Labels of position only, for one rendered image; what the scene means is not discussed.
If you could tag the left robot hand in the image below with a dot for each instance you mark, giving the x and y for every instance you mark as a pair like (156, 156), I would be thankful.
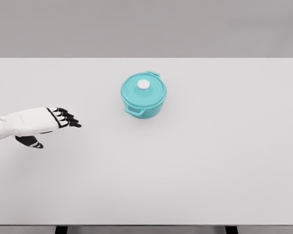
(36, 120)

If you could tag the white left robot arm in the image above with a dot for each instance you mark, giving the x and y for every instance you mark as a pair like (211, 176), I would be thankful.
(1, 126)

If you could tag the teal pot lid white knob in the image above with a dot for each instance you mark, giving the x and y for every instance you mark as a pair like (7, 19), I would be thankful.
(143, 91)

